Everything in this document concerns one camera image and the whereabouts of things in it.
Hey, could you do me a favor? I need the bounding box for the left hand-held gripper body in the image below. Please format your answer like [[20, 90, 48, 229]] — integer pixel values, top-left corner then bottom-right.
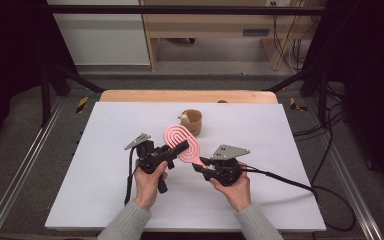
[[124, 133, 181, 195]]

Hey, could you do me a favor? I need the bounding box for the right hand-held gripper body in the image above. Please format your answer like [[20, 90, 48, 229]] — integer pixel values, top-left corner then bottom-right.
[[198, 144, 251, 187]]

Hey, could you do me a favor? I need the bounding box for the pink hairbrush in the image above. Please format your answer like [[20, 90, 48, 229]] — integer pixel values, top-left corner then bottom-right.
[[163, 124, 208, 168]]

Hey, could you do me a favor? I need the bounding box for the person's right hand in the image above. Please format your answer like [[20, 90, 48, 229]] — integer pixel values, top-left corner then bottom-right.
[[209, 161, 252, 212]]

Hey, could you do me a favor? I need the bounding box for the person's left hand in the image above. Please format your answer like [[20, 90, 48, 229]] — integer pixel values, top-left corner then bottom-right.
[[133, 160, 170, 211]]

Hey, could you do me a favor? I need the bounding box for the brown cup with animal figure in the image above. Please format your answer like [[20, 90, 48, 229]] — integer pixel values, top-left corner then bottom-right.
[[178, 109, 203, 137]]

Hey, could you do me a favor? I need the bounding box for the light wooden table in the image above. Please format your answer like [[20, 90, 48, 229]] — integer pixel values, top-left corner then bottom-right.
[[99, 89, 279, 104]]

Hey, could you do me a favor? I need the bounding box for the white table board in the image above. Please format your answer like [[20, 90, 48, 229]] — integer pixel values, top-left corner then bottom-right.
[[44, 101, 327, 233]]

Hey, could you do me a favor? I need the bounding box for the yellow black hazard tape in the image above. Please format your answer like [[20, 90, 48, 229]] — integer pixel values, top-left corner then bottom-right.
[[289, 97, 309, 113], [75, 96, 90, 114]]

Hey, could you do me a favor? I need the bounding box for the wooden desk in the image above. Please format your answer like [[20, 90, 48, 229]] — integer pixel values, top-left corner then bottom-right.
[[139, 0, 328, 72]]

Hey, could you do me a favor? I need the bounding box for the white cabinet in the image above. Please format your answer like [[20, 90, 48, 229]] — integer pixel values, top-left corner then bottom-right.
[[46, 0, 151, 66]]

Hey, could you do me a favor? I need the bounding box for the left hand-held gripper black cable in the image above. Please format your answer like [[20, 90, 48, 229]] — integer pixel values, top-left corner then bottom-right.
[[123, 146, 138, 206]]

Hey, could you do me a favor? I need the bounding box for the hand-held gripper black cable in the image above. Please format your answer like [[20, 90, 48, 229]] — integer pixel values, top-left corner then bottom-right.
[[240, 164, 357, 232], [123, 146, 138, 206]]

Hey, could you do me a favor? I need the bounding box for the right hand-held gripper black cable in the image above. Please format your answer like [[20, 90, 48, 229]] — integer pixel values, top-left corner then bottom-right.
[[240, 164, 357, 232]]

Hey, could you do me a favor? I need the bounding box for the black floor cable bundle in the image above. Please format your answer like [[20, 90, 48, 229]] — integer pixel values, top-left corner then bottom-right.
[[293, 83, 348, 183]]

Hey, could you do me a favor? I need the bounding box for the black metal frame stand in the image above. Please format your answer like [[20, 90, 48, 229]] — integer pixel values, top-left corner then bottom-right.
[[262, 63, 330, 128], [40, 63, 105, 128]]

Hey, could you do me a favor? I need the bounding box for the aluminium floor rail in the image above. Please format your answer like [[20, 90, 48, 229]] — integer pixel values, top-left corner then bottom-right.
[[303, 99, 384, 240], [0, 99, 65, 240]]

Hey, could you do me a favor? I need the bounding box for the black horizontal frame bar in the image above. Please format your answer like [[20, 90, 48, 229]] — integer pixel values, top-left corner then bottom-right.
[[48, 4, 328, 16]]

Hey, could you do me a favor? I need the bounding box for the hanging black cable bundle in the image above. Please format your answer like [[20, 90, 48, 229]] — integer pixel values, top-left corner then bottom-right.
[[270, 1, 307, 73]]

